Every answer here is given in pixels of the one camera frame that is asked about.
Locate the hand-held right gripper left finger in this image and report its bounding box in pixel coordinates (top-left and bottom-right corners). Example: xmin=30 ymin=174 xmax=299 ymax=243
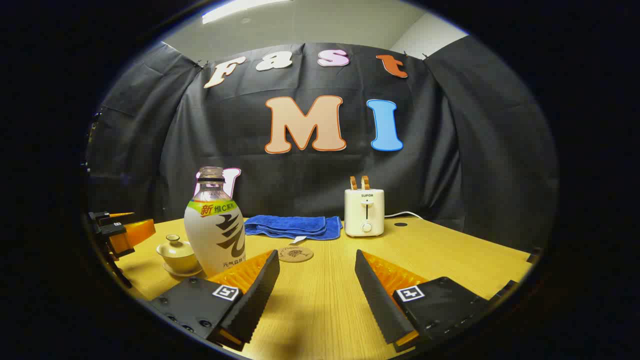
xmin=150 ymin=249 xmax=281 ymax=352

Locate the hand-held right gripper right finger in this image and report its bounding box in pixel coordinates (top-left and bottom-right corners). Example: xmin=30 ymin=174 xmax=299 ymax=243
xmin=354 ymin=249 xmax=501 ymax=353

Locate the round cork coaster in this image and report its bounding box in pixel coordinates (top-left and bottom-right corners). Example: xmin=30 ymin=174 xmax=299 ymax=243
xmin=278 ymin=245 xmax=314 ymax=263

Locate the cream teacup lid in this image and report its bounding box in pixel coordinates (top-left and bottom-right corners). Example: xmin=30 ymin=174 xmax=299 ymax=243
xmin=156 ymin=234 xmax=193 ymax=258

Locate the cream ceramic teacup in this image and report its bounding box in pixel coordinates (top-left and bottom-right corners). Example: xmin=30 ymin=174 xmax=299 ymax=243
xmin=159 ymin=252 xmax=201 ymax=273

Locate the white label water bottle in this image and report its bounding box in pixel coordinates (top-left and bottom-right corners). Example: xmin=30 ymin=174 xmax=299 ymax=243
xmin=184 ymin=166 xmax=247 ymax=278

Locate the blue folded towel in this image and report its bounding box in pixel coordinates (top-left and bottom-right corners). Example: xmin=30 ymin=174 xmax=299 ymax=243
xmin=243 ymin=215 xmax=343 ymax=241

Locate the white toaster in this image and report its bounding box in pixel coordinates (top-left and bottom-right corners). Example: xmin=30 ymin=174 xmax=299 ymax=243
xmin=344 ymin=188 xmax=385 ymax=238

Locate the black backdrop cloth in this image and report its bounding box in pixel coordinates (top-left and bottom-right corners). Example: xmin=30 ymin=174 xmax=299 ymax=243
xmin=85 ymin=35 xmax=558 ymax=251

